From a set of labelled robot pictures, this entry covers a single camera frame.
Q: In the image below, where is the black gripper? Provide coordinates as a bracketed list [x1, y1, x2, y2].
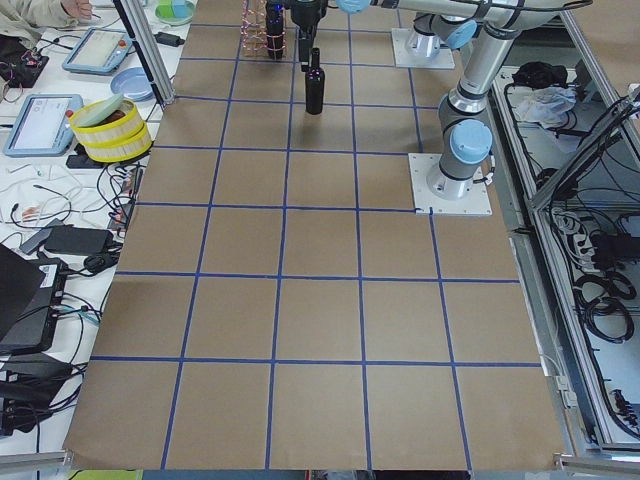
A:
[291, 0, 323, 70]

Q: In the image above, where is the dark wine bottle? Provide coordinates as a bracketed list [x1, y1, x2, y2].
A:
[305, 47, 325, 115]

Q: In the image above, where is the person beige sleeve forearm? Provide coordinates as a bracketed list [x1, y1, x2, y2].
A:
[1, 0, 77, 47]

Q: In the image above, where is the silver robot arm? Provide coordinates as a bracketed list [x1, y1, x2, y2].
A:
[278, 1, 477, 71]
[369, 1, 566, 201]

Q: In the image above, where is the wine bottle in basket left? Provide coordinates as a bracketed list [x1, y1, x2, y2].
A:
[265, 3, 285, 60]

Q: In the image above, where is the yellow wooden steamer basket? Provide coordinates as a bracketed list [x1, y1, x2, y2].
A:
[68, 94, 152, 163]

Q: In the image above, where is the person hand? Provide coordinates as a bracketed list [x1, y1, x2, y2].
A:
[60, 0, 93, 20]

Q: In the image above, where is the green plate with items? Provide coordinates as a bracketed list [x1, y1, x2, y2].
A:
[154, 0, 195, 26]

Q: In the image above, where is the blue plate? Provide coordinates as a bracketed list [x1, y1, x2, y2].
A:
[110, 67, 154, 102]

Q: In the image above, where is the far teach pendant tablet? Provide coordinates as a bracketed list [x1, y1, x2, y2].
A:
[62, 27, 132, 75]

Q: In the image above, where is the teach pendant tablet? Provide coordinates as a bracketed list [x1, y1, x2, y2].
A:
[62, 27, 132, 75]
[3, 94, 84, 158]

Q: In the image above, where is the crumpled white cloth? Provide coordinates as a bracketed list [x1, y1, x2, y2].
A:
[514, 87, 577, 128]

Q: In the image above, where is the near teach pendant tablet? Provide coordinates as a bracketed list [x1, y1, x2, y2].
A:
[3, 94, 84, 158]

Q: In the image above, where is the black power adapter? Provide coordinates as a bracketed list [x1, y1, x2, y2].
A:
[44, 225, 113, 256]

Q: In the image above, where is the black laptop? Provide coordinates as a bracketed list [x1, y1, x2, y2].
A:
[1, 246, 67, 356]

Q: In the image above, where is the copper wire wine basket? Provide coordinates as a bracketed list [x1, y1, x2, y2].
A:
[241, 0, 268, 58]

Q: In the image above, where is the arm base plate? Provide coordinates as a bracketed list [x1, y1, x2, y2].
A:
[391, 28, 455, 70]
[408, 153, 492, 217]

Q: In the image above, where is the aluminium frame post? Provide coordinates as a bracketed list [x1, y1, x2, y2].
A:
[114, 0, 175, 109]

